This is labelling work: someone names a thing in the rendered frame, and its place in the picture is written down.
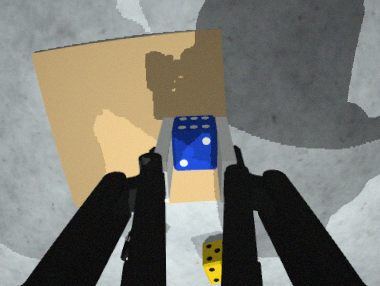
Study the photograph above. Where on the tan mat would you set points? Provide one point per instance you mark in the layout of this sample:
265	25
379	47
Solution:
105	103

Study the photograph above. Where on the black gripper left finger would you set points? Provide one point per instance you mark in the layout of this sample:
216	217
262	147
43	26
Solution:
82	250

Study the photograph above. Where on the black die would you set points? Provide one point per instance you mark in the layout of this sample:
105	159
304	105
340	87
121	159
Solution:
124	254

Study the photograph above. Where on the yellow die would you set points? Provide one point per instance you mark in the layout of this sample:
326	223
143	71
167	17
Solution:
212	260

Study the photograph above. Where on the blue die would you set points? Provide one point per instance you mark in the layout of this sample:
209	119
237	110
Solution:
194	143

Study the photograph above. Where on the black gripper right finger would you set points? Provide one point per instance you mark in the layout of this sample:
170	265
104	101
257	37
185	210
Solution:
308	253

